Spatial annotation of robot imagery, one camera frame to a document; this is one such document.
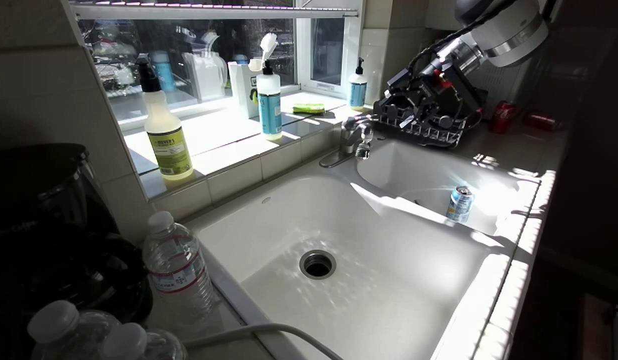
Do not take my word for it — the white cable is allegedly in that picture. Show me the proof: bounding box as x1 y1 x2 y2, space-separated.
181 322 345 360

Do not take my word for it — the blue drink can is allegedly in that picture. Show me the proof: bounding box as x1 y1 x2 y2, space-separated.
446 186 475 224

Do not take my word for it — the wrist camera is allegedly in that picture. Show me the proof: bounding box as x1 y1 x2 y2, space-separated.
387 68 425 96

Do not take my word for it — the white double sink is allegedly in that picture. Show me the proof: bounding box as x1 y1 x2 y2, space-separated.
195 139 541 360

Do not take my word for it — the black coffee maker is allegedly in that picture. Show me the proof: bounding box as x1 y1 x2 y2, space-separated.
0 143 154 360

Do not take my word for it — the white dish brush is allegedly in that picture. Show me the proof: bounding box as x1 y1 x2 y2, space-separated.
248 32 279 72

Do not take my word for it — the clear plastic water bottle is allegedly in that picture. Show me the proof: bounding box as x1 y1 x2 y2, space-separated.
142 210 215 327
27 299 122 360
101 322 188 360

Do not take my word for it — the black dish rack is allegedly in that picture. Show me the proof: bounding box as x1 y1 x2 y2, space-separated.
373 106 470 149

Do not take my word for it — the small blue pump bottle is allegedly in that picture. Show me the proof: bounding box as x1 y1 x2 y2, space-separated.
348 56 368 112

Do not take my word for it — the red drink can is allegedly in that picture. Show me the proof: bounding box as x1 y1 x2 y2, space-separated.
522 111 560 132
491 100 519 135

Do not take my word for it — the window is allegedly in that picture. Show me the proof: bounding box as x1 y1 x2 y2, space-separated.
68 0 365 132

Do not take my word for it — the chrome tap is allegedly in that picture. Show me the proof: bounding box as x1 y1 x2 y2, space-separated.
319 115 375 169

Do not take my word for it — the white brush holder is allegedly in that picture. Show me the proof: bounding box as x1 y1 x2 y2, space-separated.
227 60 262 120

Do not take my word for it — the yellow spray bottle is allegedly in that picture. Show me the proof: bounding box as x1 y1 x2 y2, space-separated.
136 53 195 182

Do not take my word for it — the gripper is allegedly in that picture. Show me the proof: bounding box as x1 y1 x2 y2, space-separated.
373 64 489 131

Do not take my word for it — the large blue pump bottle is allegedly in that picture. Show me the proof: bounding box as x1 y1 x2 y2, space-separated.
256 60 284 142

